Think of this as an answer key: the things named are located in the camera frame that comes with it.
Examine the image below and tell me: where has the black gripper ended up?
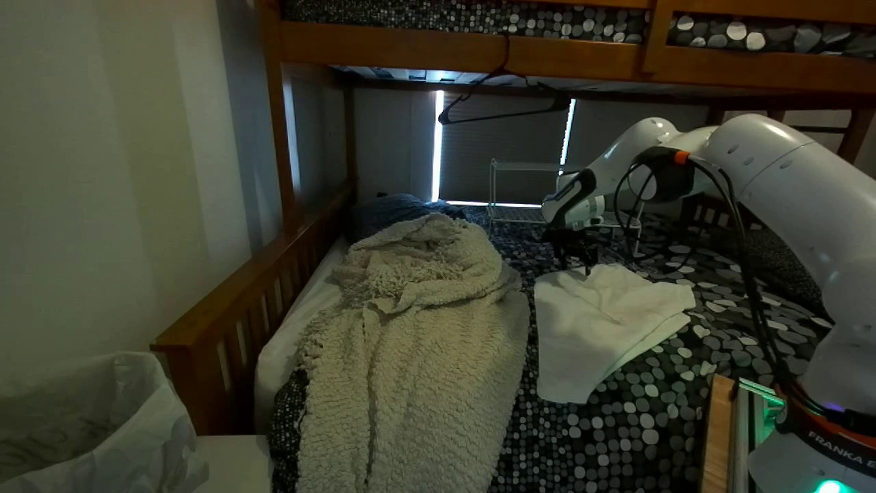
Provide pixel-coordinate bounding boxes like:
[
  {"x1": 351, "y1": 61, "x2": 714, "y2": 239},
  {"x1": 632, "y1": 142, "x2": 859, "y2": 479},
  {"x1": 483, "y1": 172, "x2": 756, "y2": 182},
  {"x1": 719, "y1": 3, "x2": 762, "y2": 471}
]
[{"x1": 541, "y1": 220, "x2": 598, "y2": 281}]

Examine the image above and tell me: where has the white pillow case cover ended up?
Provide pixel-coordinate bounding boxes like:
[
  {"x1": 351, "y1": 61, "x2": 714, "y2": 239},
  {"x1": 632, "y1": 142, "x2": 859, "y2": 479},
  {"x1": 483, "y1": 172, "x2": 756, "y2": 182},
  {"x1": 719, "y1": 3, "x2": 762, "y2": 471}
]
[{"x1": 532, "y1": 260, "x2": 699, "y2": 407}]

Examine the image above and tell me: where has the blue pillow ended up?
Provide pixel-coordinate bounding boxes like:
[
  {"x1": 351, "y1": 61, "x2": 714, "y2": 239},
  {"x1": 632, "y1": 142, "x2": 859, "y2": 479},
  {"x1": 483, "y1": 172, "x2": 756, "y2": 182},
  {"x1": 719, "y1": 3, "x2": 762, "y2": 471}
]
[{"x1": 347, "y1": 193, "x2": 432, "y2": 245}]

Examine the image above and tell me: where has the dark grey pillow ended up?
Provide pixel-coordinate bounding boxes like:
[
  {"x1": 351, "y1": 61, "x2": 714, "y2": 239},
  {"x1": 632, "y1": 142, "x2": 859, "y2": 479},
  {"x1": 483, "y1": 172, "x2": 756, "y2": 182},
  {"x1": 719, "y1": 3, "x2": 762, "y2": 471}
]
[{"x1": 729, "y1": 218, "x2": 836, "y2": 322}]

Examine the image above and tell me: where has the grey window blind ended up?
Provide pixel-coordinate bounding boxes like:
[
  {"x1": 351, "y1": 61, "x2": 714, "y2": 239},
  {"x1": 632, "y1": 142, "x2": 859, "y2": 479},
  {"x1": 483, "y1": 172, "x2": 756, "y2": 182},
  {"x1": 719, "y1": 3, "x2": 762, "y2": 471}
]
[{"x1": 347, "y1": 86, "x2": 723, "y2": 215}]

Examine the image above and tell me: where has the black pebble-pattern bedspread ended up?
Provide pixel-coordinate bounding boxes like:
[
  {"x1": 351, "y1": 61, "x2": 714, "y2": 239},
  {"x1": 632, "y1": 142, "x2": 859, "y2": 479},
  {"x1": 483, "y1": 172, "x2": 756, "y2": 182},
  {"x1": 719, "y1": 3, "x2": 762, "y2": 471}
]
[{"x1": 266, "y1": 212, "x2": 829, "y2": 493}]

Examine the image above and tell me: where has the black clothes hanger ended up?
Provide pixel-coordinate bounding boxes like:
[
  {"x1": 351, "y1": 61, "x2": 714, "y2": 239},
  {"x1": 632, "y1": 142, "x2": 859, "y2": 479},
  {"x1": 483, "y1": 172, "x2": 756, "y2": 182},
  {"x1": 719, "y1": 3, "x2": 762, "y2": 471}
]
[{"x1": 435, "y1": 37, "x2": 576, "y2": 129}]

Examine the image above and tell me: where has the cream knitted blanket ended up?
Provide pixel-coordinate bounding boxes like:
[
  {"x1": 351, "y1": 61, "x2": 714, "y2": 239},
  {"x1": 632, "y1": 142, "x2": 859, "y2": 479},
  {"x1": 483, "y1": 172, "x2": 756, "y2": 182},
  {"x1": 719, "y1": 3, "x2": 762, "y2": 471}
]
[{"x1": 295, "y1": 212, "x2": 535, "y2": 493}]

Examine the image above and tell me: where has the wooden board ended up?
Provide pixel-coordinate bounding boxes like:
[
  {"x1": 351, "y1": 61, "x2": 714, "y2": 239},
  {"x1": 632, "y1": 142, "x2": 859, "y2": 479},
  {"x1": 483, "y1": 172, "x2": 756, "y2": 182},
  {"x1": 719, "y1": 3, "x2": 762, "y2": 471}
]
[{"x1": 700, "y1": 374, "x2": 740, "y2": 493}]

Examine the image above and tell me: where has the pebble-pattern bunk mattress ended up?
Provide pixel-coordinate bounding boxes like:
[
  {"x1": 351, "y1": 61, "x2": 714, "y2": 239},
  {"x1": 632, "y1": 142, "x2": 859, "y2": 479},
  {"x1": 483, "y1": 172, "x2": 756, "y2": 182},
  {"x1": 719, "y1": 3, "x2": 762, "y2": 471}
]
[{"x1": 280, "y1": 0, "x2": 876, "y2": 59}]

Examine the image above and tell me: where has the white bed sheet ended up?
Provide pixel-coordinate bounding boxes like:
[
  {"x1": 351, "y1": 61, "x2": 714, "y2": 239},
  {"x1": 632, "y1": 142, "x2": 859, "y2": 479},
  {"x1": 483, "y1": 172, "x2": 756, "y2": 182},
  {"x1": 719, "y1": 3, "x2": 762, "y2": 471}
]
[{"x1": 253, "y1": 239, "x2": 357, "y2": 427}]

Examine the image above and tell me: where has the white nightstand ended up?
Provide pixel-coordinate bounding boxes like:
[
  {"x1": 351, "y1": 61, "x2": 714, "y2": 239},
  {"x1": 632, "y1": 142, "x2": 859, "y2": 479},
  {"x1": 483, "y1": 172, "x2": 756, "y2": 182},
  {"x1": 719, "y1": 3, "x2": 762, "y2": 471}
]
[{"x1": 194, "y1": 433, "x2": 276, "y2": 493}]

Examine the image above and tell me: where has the white wire rack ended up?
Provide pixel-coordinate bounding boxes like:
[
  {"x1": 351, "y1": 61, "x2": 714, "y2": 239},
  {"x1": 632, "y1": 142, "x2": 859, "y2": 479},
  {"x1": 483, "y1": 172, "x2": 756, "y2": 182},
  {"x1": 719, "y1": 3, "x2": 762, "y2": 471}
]
[{"x1": 485, "y1": 156, "x2": 651, "y2": 264}]

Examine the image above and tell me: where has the green-lit aluminium mounting frame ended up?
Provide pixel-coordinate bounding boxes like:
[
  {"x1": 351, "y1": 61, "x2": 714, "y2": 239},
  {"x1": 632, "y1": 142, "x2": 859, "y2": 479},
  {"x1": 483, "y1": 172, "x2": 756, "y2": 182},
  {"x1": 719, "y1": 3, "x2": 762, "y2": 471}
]
[{"x1": 729, "y1": 375, "x2": 788, "y2": 493}]

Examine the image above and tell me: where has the wooden bunk bed frame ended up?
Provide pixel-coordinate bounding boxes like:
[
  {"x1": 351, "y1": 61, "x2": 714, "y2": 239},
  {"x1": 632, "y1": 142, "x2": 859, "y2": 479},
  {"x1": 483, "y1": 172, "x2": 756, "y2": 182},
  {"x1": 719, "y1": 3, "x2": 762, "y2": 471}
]
[{"x1": 147, "y1": 0, "x2": 876, "y2": 439}]

